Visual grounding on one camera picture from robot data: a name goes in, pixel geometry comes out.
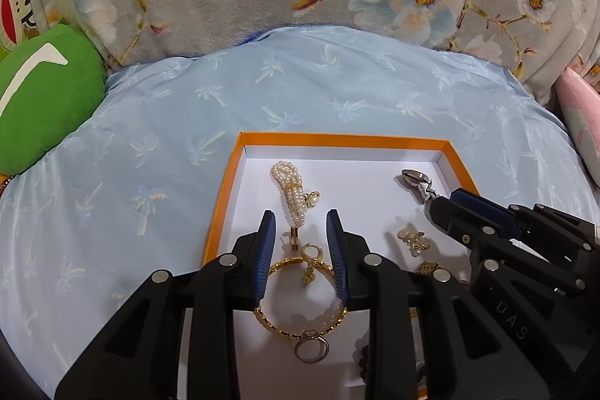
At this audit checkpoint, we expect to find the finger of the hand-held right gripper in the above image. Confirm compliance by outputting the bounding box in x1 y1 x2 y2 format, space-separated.
424 196 589 298
450 188 600 253

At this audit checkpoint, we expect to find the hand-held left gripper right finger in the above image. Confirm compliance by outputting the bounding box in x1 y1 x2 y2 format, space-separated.
325 209 551 400

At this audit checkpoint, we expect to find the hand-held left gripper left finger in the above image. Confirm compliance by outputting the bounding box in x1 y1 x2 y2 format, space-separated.
54 209 277 400

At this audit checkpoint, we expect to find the gold cuff bracelet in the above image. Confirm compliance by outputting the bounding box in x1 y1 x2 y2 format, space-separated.
253 257 348 340

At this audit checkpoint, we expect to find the gold pearl earring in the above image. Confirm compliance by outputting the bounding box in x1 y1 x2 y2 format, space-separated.
396 226 431 259

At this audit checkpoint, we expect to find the silver wristwatch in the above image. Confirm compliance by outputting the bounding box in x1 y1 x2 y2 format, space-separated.
396 169 441 206

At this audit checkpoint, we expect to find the silver ring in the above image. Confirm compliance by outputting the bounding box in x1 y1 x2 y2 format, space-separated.
294 329 330 364

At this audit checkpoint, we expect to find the orange cardboard box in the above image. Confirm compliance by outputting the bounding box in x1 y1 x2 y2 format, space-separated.
201 130 483 400

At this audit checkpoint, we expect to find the black bead bracelet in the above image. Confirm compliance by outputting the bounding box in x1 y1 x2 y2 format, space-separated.
351 334 427 387

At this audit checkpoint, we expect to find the pink cartoon pillow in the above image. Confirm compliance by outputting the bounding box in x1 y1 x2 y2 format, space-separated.
555 65 600 190

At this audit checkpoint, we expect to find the blue palm print sheet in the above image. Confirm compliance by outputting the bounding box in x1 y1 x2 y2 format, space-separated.
0 25 600 400

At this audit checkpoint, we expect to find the green plush pillow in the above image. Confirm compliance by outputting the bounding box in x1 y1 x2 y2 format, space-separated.
0 22 106 176

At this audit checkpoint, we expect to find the monkey print cushion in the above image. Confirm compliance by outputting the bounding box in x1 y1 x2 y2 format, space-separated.
0 0 57 63

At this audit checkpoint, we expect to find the white pearl bracelet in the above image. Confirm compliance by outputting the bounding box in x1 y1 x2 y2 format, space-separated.
270 161 322 227

